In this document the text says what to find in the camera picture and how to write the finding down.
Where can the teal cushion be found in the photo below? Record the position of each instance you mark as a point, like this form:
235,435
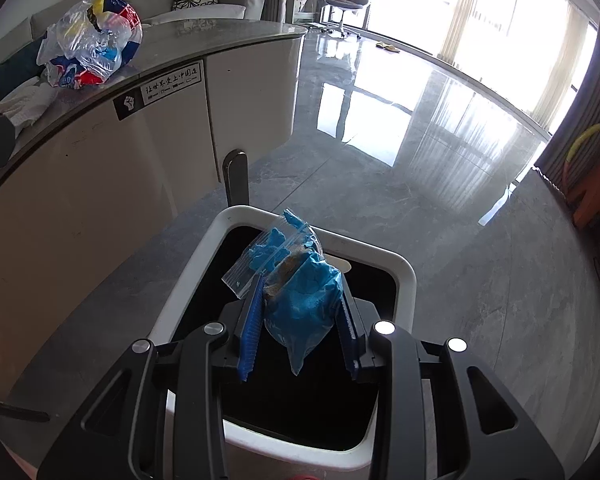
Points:
20,67

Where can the colourful hoop toy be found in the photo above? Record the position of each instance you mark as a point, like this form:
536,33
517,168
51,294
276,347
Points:
582,156

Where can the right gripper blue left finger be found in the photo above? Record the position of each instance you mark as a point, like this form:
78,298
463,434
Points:
249,328

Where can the clear zip bag blue contents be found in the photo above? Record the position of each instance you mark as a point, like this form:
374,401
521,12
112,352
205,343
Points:
301,292

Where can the black cabinet handle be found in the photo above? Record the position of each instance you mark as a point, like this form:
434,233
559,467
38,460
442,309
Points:
236,178

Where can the black white label sticker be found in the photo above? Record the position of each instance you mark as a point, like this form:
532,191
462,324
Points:
134,100

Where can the white trash bin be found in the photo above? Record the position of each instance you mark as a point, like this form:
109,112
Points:
320,418

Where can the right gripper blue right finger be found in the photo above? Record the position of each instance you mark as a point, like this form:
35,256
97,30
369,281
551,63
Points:
347,337

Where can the clear plastic bag of wrappers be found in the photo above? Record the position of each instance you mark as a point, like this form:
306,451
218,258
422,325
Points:
89,43

